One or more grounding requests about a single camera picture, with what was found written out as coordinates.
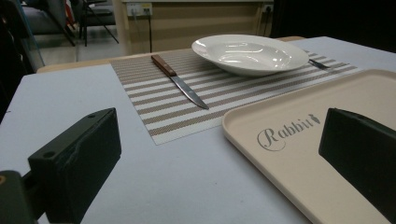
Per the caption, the white table cover sheet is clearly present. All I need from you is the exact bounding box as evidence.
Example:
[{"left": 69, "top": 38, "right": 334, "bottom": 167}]
[{"left": 0, "top": 35, "right": 396, "bottom": 224}]

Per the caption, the white deep plate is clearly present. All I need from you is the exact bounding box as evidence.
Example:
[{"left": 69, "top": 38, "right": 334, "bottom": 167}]
[{"left": 191, "top": 34, "right": 310, "bottom": 77}]

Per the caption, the gray armchair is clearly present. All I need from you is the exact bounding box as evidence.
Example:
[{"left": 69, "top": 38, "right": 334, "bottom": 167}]
[{"left": 78, "top": 0, "right": 120, "bottom": 48}]

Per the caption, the gray sofa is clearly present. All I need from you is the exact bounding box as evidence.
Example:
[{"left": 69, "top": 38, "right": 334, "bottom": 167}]
[{"left": 21, "top": 0, "right": 68, "bottom": 35}]

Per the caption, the beige plastic tray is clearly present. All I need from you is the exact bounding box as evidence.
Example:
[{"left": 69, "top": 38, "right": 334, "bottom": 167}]
[{"left": 221, "top": 68, "right": 396, "bottom": 224}]

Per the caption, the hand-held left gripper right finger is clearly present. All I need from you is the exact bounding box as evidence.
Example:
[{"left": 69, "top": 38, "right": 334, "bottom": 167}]
[{"left": 318, "top": 107, "right": 396, "bottom": 224}]

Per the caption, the light wooden cabinet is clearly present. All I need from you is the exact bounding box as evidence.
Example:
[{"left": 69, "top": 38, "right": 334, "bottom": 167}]
[{"left": 111, "top": 0, "right": 276, "bottom": 57}]

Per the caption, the white wall power outlet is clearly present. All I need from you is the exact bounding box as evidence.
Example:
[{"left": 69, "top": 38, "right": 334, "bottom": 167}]
[{"left": 126, "top": 2, "right": 153, "bottom": 17}]

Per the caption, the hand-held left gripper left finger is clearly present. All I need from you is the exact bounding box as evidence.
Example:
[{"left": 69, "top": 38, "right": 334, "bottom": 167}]
[{"left": 27, "top": 107, "right": 122, "bottom": 224}]

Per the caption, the wooden-handled table knife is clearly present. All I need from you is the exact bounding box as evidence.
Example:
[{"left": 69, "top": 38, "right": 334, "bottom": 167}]
[{"left": 150, "top": 54, "right": 210, "bottom": 110}]

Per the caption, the black power cable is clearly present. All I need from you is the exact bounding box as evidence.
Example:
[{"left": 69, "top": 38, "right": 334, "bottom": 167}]
[{"left": 147, "top": 10, "right": 154, "bottom": 53}]

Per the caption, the striped beige placemat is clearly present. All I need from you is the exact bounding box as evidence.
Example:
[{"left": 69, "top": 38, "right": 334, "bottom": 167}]
[{"left": 110, "top": 48, "right": 363, "bottom": 146}]

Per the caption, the wooden-handled fork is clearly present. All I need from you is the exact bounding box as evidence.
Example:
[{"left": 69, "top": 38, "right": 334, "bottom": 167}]
[{"left": 307, "top": 59, "right": 331, "bottom": 71}]

